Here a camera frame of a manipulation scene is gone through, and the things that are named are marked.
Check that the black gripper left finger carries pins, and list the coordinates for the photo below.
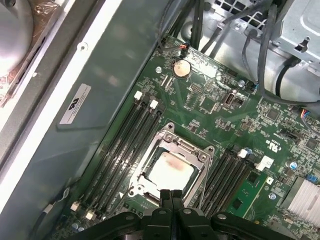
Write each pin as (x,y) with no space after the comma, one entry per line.
(160,225)

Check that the RAM slot with black clips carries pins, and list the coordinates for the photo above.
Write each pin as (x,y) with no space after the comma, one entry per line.
(117,150)
(218,175)
(240,175)
(138,150)

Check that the green motherboard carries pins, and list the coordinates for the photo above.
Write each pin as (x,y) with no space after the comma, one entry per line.
(190,120)

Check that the silver metal drive cage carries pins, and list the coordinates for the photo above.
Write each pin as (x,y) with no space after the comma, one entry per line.
(300,25)

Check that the internal USB port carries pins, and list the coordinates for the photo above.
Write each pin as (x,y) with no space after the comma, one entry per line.
(230,99)

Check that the round coin cell battery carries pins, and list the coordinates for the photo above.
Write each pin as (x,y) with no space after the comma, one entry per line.
(181,69)

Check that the RAM slot with white clips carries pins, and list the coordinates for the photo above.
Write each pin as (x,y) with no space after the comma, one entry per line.
(230,175)
(128,150)
(108,150)

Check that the white label sticker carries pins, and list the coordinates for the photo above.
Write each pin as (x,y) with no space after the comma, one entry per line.
(75,105)

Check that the silver finned heatsink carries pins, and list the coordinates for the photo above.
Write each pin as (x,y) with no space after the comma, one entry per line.
(305,197)

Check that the silver CPU socket cover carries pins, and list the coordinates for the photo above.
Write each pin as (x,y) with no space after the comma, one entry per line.
(175,138)

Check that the RAM stick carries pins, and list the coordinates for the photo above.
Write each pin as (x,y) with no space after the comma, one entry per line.
(252,192)

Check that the CPU with silver heat spreader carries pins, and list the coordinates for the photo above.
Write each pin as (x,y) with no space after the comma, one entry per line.
(170,170)

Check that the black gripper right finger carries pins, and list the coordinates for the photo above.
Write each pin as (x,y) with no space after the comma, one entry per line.
(187,225)

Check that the black open PC case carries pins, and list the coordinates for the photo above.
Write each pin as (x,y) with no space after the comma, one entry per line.
(105,87)

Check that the silver CPU locking lever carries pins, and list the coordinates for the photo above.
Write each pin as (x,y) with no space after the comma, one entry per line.
(201,175)
(148,160)

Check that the square brown base plate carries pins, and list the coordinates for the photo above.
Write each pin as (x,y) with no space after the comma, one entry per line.
(45,25)

